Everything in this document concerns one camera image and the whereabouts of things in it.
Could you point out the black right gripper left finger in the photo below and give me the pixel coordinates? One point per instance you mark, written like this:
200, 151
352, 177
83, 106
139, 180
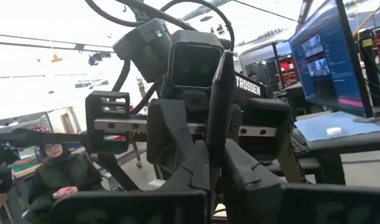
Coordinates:
131, 208

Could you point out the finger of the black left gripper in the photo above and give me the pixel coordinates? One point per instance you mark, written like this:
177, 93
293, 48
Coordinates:
168, 130
221, 109

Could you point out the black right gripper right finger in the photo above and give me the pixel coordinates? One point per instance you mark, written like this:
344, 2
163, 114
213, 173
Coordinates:
271, 205

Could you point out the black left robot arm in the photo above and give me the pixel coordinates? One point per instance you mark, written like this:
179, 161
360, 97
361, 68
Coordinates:
146, 46

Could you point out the person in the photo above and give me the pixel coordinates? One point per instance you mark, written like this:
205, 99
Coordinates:
65, 174

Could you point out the black keyboard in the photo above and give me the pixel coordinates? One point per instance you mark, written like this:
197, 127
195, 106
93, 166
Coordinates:
299, 143

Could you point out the white tape roll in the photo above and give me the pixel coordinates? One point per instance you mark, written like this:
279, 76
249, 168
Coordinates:
334, 131

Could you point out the grey desk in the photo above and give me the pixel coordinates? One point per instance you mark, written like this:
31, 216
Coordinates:
349, 144

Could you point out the computer monitor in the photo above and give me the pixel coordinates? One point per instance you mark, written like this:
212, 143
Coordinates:
327, 62

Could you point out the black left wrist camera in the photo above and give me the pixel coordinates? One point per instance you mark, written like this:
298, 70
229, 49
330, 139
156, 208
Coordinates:
194, 62

